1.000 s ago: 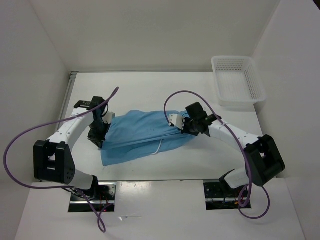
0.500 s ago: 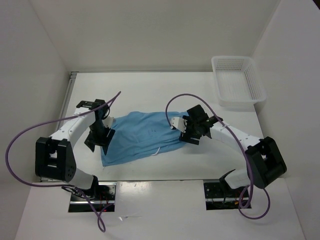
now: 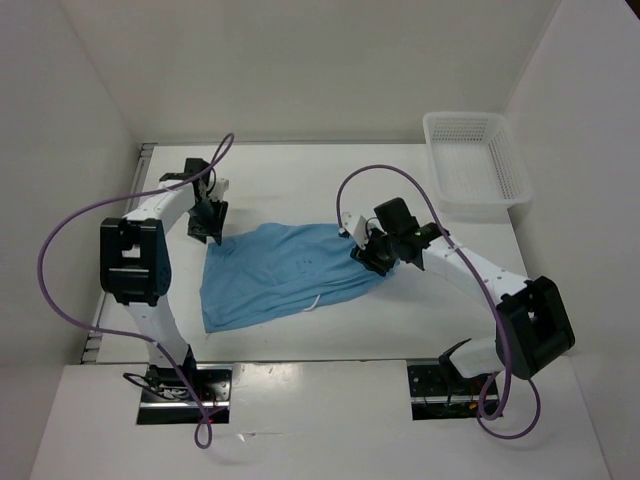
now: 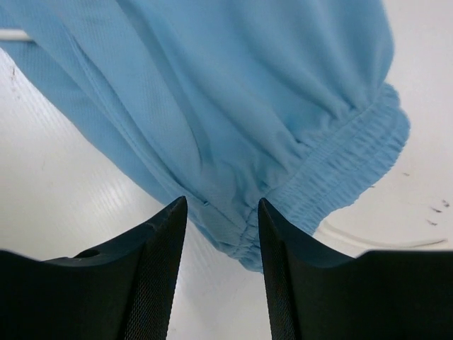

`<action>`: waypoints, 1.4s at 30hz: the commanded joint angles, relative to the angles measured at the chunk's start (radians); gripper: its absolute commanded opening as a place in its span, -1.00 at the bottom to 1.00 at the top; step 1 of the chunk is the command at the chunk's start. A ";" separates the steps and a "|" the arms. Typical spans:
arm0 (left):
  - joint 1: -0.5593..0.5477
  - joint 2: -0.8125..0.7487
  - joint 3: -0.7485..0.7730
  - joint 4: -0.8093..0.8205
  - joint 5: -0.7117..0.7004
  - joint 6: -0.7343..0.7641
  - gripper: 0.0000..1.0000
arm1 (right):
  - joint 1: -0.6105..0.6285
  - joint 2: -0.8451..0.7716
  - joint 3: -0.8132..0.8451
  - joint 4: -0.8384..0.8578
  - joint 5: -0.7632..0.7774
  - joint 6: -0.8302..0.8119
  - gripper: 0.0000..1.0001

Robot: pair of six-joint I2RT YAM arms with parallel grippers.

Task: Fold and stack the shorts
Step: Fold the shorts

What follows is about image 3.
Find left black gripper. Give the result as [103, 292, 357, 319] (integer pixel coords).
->
[186, 196, 228, 244]

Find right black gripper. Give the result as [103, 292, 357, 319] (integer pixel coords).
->
[351, 222, 399, 277]

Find light blue shorts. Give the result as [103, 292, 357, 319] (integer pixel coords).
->
[200, 223, 392, 334]

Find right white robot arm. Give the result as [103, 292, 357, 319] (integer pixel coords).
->
[340, 198, 575, 393]

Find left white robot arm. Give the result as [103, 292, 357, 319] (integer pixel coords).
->
[100, 158, 229, 400]

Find white perforated plastic basket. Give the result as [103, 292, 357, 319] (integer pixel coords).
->
[423, 111, 533, 217]

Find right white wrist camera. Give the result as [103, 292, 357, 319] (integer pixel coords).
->
[338, 212, 369, 249]

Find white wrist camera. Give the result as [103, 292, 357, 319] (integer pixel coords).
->
[207, 178, 229, 202]
[338, 212, 369, 249]

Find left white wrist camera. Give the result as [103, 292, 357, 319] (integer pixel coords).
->
[207, 178, 229, 202]

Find aluminium table edge rail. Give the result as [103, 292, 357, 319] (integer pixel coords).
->
[79, 142, 156, 365]

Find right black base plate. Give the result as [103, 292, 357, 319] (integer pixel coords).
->
[407, 359, 489, 421]

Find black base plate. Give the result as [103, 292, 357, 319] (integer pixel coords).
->
[407, 359, 489, 421]
[123, 363, 233, 426]

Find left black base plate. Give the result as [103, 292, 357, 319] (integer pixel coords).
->
[123, 363, 233, 426]

